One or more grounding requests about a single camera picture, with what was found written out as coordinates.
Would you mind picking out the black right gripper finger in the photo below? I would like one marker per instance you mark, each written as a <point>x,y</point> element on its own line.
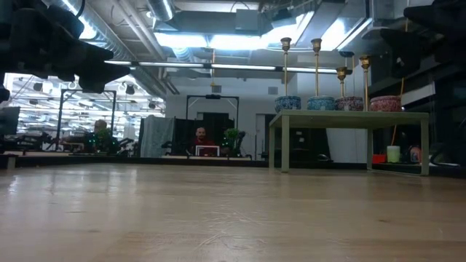
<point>406,49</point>
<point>437,12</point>

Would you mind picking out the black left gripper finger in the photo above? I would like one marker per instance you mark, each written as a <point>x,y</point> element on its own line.
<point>91,83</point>
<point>91,58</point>

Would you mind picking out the medium gold candlestick holder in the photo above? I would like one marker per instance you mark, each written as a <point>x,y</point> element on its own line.
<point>365,62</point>

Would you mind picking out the short gold candlestick holder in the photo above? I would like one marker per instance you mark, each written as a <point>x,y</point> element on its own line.
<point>341,72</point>

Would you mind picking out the tall gold candlestick holder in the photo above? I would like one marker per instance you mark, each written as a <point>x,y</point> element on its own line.
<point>285,43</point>
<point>316,44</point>

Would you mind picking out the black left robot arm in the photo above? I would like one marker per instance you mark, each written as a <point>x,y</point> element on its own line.
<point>3,94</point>

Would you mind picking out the person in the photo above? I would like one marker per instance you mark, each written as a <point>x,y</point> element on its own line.
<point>201,138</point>
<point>99,127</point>

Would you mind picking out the wooden work table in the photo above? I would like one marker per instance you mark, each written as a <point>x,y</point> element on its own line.
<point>109,161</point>

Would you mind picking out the grey curtain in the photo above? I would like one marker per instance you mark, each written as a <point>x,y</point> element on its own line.
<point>156,134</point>

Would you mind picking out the dark monitor screen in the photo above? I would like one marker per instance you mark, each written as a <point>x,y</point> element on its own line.
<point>9,122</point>

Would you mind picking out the green perforated metal shelf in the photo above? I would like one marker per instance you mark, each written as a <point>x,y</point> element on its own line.
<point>346,118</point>

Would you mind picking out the pale green cup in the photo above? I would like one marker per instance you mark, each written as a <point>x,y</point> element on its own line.
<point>393,154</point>

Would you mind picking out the small red box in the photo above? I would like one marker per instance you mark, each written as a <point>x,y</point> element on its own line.
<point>378,158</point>

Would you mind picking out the white shelf riser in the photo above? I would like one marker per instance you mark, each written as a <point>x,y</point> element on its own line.
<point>207,146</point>

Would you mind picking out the bushy green plant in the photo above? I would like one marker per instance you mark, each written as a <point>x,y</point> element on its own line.
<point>231,134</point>

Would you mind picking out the black gantry frame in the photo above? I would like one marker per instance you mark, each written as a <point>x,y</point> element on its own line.
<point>213,96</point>
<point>59,120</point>

